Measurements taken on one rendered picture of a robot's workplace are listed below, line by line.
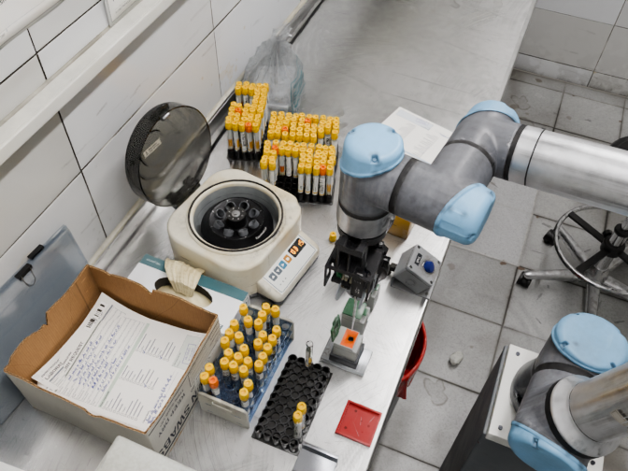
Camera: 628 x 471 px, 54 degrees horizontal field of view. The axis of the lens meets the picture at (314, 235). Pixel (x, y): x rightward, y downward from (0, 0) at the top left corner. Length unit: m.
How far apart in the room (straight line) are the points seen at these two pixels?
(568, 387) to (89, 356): 0.82
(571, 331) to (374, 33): 1.26
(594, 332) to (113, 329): 0.85
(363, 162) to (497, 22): 1.49
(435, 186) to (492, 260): 1.85
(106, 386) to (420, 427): 1.24
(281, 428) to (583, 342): 0.53
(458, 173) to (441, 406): 1.52
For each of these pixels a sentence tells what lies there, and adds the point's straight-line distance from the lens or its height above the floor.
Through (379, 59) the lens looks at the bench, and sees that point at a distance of 1.94.
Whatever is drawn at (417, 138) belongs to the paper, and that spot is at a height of 0.89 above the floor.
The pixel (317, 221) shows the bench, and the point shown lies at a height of 0.87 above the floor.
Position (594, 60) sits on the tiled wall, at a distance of 3.51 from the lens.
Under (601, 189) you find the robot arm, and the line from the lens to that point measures 0.81.
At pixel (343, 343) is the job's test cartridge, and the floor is 0.95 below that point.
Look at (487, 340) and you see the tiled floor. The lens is 2.37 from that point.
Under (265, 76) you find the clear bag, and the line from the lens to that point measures 1.65.
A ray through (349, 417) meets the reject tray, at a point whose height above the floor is 0.88.
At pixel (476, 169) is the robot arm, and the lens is 0.78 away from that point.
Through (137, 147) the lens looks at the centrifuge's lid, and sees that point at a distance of 1.24.
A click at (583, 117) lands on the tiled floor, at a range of 3.38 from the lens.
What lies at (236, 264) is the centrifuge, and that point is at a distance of 1.23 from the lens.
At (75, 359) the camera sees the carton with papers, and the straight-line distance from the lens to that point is 1.25.
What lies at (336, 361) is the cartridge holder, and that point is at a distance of 1.23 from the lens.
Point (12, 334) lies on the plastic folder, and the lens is 1.24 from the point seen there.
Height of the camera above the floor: 1.98
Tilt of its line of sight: 51 degrees down
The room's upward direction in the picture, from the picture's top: 2 degrees clockwise
